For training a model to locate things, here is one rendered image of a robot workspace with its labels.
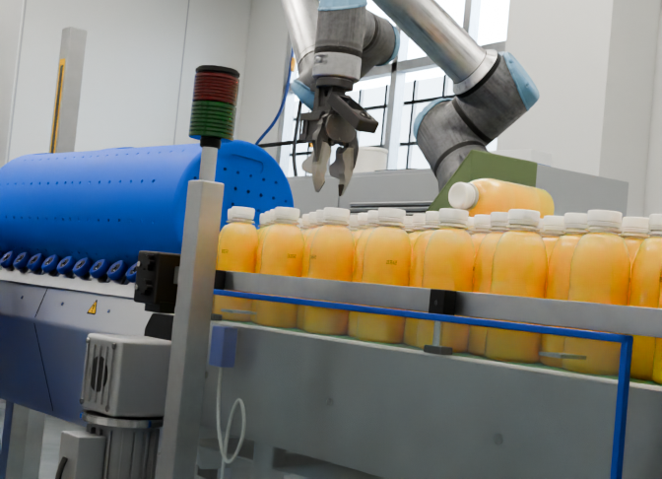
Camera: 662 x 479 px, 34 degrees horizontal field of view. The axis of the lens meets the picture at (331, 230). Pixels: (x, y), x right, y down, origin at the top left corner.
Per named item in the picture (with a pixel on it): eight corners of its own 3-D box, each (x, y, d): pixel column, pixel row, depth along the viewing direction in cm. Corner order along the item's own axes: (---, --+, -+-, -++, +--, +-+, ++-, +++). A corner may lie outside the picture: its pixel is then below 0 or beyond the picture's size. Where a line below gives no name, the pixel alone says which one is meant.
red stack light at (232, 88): (220, 109, 159) (223, 83, 159) (245, 106, 154) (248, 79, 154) (182, 101, 154) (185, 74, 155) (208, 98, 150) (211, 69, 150)
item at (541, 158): (498, 175, 410) (500, 156, 410) (550, 174, 392) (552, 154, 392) (477, 171, 402) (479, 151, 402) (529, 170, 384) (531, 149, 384)
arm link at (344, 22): (378, -1, 209) (353, -17, 200) (372, 63, 208) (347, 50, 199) (336, 1, 214) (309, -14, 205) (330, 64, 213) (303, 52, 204)
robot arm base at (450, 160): (485, 219, 286) (470, 192, 292) (525, 166, 275) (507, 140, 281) (429, 212, 276) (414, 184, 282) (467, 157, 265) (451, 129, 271)
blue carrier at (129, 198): (77, 274, 284) (96, 167, 286) (284, 298, 217) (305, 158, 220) (-29, 256, 265) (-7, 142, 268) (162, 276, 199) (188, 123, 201)
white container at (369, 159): (371, 184, 489) (374, 152, 490) (392, 183, 476) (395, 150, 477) (342, 179, 480) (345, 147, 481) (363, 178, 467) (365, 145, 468)
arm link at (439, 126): (455, 191, 290) (430, 147, 300) (503, 150, 284) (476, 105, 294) (422, 171, 279) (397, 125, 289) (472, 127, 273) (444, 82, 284)
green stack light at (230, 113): (217, 143, 158) (220, 109, 159) (242, 141, 153) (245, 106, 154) (179, 136, 154) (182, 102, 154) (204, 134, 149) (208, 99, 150)
